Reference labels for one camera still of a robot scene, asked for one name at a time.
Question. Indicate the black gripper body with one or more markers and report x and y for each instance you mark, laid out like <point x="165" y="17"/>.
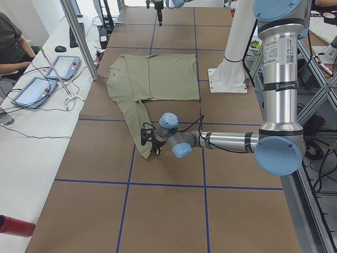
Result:
<point x="159" y="12"/>
<point x="157" y="144"/>

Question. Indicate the olive green long-sleeve shirt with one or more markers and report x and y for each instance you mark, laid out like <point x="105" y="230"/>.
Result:
<point x="158" y="77"/>

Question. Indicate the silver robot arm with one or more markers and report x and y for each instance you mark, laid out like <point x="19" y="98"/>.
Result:
<point x="278" y="146"/>
<point x="176" y="3"/>

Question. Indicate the black box with white label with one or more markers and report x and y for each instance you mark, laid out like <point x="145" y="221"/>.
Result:
<point x="103" y="37"/>

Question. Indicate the white basket with green items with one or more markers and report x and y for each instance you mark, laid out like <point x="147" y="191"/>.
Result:
<point x="254" y="49"/>

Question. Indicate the black computer mouse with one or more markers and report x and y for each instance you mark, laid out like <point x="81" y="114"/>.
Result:
<point x="60" y="49"/>

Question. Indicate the far blue teach pendant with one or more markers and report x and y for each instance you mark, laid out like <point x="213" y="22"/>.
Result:
<point x="66" y="66"/>

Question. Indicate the blue teach pendant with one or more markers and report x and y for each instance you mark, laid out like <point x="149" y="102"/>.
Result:
<point x="66" y="66"/>
<point x="34" y="93"/>

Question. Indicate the metal rod with green tip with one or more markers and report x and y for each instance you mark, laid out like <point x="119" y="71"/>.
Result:
<point x="53" y="74"/>

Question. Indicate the near blue teach pendant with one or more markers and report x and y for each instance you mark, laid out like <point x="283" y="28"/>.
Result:
<point x="34" y="93"/>

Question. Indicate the seated person in dark shirt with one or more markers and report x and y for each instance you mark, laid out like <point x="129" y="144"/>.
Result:
<point x="16" y="53"/>

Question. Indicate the clear plastic bottle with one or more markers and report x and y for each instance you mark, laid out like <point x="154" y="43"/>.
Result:
<point x="6" y="119"/>

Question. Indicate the red cylinder bottle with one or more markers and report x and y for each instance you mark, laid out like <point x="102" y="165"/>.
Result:
<point x="16" y="227"/>

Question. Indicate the aluminium frame post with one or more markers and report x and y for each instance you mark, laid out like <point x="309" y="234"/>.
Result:
<point x="80" y="37"/>

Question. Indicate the white camera mast with base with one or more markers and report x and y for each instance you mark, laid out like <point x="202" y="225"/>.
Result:
<point x="229" y="76"/>

